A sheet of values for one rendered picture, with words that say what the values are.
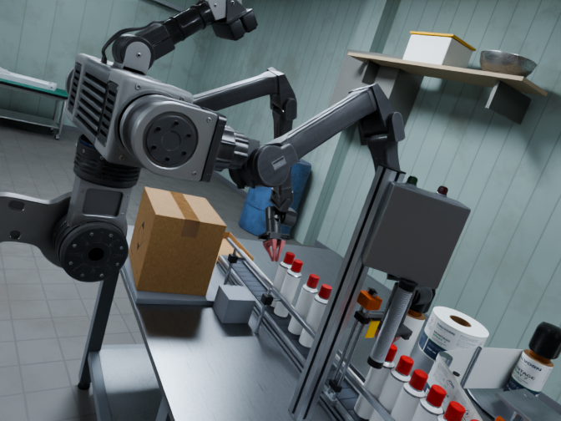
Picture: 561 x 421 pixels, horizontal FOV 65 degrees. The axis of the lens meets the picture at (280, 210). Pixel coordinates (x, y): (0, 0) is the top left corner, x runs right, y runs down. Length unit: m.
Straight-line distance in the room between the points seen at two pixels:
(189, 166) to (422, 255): 0.52
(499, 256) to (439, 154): 1.14
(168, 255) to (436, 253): 0.86
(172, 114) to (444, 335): 1.25
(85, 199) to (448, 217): 0.77
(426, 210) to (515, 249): 3.25
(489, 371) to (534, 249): 2.62
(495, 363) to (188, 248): 1.04
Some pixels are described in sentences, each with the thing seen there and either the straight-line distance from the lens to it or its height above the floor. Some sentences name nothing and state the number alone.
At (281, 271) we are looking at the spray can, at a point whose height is 1.02.
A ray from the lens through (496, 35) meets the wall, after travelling 4.73.
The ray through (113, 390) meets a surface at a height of 0.22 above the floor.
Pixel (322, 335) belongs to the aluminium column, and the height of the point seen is 1.07.
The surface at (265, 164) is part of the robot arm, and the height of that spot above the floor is 1.45.
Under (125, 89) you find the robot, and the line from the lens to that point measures 0.79.
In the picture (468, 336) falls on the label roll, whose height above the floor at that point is 1.02.
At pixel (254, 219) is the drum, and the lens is 5.19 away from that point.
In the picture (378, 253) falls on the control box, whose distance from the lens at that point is 0.97.
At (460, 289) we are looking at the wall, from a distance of 4.41.
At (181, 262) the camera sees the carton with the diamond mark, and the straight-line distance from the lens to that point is 1.50.
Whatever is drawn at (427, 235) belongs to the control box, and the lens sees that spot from 0.98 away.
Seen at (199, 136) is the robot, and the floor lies 1.47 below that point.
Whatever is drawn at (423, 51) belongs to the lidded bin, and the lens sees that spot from 4.29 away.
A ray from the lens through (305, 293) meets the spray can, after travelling 1.40.
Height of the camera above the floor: 1.56
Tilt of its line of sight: 13 degrees down
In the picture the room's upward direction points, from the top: 18 degrees clockwise
